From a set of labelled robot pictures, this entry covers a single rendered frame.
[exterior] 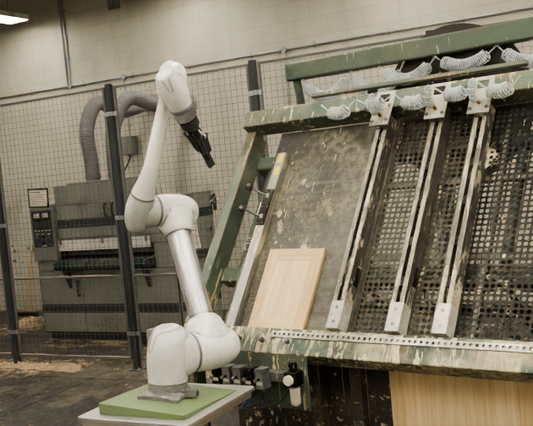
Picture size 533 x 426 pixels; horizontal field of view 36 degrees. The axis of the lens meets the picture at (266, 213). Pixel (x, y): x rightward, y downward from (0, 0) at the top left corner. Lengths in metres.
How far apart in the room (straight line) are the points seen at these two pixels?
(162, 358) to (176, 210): 0.65
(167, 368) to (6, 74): 8.83
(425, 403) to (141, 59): 7.39
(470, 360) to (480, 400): 0.33
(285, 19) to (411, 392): 6.29
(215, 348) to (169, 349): 0.20
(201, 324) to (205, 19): 6.82
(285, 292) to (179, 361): 0.78
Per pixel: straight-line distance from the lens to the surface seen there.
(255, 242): 4.00
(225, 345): 3.30
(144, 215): 3.40
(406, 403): 3.63
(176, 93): 3.13
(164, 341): 3.18
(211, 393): 3.30
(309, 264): 3.78
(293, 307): 3.71
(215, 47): 9.70
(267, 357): 3.66
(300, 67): 4.73
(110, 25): 10.58
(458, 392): 3.50
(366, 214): 3.68
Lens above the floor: 1.61
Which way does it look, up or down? 3 degrees down
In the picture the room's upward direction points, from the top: 5 degrees counter-clockwise
